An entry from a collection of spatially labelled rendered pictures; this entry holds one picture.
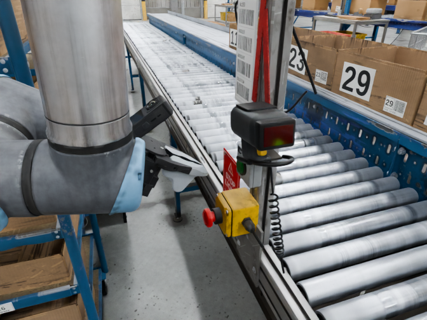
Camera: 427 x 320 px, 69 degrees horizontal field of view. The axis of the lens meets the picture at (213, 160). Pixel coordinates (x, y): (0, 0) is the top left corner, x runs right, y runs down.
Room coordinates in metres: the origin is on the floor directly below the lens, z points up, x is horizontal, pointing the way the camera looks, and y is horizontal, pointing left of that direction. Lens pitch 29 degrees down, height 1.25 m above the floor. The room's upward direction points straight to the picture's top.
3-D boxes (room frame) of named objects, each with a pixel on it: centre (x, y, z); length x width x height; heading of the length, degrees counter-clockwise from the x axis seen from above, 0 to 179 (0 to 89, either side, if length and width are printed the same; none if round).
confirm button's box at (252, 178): (0.53, -0.07, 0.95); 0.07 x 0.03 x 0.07; 18
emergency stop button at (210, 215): (0.51, 0.00, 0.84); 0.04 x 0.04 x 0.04; 18
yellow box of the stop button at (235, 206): (0.49, -0.05, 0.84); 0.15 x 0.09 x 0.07; 18
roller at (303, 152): (0.98, -0.24, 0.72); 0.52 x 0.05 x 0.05; 108
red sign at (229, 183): (0.60, -0.05, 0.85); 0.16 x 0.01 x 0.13; 18
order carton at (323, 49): (1.49, -0.55, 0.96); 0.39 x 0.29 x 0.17; 18
